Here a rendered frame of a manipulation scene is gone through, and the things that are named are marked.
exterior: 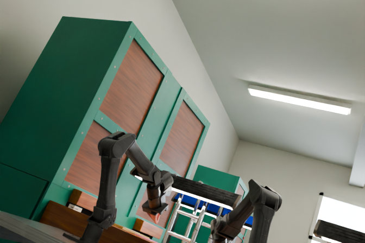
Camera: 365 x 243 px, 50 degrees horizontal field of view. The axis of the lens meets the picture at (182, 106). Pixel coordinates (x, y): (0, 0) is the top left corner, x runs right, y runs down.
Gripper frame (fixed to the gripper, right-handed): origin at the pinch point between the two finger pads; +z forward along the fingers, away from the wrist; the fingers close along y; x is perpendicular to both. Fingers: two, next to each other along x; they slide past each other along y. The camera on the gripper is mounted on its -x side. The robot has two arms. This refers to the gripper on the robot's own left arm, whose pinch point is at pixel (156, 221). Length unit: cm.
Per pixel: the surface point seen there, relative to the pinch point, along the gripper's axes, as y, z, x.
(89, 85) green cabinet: 57, -47, -27
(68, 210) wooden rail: 37.0, -4.2, 17.1
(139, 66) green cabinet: 52, -47, -63
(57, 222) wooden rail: 39.5, 0.0, 22.0
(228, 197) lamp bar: -22.5, -2.6, -27.4
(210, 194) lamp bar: -13.7, -2.4, -26.0
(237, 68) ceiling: 101, 39, -316
